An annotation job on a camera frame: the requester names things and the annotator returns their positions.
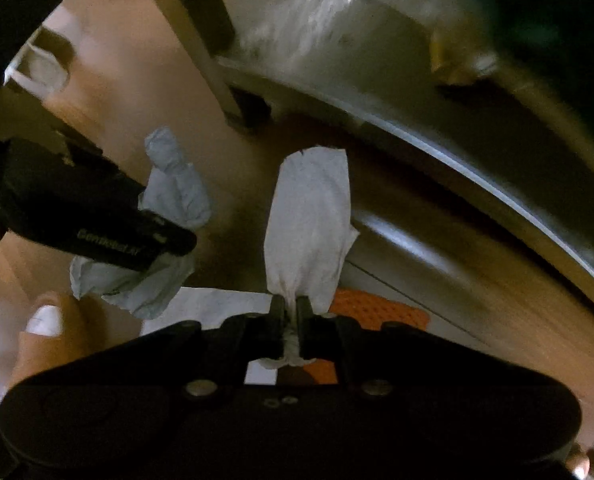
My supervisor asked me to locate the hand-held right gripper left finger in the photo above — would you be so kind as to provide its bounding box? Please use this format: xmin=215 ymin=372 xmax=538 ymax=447
xmin=174 ymin=296 xmax=286 ymax=397

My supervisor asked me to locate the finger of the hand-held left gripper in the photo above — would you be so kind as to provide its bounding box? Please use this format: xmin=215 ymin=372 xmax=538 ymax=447
xmin=136 ymin=194 xmax=198 ymax=272

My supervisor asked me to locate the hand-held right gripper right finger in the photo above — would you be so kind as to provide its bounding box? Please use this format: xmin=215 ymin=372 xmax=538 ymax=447
xmin=296 ymin=296 xmax=430 ymax=397

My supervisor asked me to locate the blue-grey tissue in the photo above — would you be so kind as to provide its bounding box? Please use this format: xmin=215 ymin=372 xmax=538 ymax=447
xmin=69 ymin=126 xmax=214 ymax=322

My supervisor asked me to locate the white tissue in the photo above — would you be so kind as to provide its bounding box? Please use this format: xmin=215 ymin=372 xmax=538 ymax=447
xmin=259 ymin=146 xmax=361 ymax=370

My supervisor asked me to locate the white paper sheet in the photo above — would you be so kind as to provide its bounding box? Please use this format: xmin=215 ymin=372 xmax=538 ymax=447
xmin=140 ymin=286 xmax=280 ymax=386

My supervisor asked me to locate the orange mesh bag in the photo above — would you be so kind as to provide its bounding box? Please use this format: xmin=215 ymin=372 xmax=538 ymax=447
xmin=276 ymin=287 xmax=432 ymax=386

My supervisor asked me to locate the pale box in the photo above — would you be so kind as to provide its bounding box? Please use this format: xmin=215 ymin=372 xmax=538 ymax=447
xmin=0 ymin=27 xmax=75 ymax=153

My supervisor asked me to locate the person's foot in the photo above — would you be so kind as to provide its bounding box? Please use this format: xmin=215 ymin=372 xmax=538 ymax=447
xmin=10 ymin=291 xmax=95 ymax=393

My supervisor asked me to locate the metal frame chair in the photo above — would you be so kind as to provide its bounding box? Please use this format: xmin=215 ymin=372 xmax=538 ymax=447
xmin=142 ymin=0 xmax=594 ymax=323

